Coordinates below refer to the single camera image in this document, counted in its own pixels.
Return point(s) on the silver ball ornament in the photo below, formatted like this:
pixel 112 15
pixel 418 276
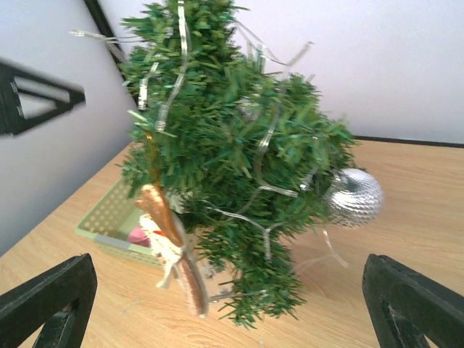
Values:
pixel 354 198

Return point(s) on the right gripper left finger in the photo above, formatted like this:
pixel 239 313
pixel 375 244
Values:
pixel 59 302

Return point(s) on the pink ornaments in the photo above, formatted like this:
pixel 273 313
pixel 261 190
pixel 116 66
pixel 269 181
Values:
pixel 139 237

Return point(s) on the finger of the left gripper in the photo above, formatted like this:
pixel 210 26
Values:
pixel 30 98

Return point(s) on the small green christmas tree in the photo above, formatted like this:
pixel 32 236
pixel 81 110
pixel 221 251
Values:
pixel 247 153

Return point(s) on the green plastic basket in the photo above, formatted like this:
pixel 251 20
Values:
pixel 109 223

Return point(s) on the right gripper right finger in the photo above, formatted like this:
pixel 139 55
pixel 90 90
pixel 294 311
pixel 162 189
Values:
pixel 407 308

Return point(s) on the brown gingerbread ornament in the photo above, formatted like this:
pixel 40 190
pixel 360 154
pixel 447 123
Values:
pixel 169 241

